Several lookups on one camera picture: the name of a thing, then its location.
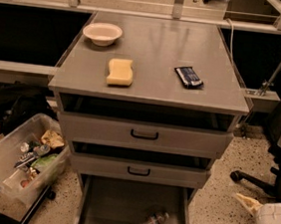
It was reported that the bottom grey drawer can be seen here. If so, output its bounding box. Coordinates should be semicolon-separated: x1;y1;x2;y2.
74;176;189;224

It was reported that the grey drawer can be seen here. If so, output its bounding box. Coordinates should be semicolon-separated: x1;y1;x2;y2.
71;142;210;189
74;176;189;224
54;93;238;161

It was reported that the grey drawer cabinet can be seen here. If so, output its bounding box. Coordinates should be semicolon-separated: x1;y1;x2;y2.
33;6;259;224

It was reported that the middle grey drawer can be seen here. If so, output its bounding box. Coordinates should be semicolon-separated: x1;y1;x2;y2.
71;142;210;189

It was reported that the top grey drawer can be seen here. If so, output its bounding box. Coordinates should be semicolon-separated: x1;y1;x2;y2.
54;93;238;161

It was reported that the dark blue snack packet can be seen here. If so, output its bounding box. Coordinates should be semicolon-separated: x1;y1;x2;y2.
175;66;203;90

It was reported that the yellow sponge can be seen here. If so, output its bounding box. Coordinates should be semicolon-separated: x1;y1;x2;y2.
106;58;134;87

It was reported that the crumpled yellow wrapper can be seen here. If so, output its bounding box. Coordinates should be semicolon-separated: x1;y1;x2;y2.
40;129;65;149

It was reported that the green packet in bin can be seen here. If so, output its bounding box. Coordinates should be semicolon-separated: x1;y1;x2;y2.
31;154;58;172

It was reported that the clear plastic storage bin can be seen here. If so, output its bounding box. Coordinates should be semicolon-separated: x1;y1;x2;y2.
0;113;70;206

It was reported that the white bowl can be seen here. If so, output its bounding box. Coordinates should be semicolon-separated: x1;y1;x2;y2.
83;22;123;47

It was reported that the black backpack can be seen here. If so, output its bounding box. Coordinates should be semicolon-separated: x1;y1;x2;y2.
0;83;58;135

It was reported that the white cable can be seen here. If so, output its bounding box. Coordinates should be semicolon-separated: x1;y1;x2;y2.
220;17;239;63

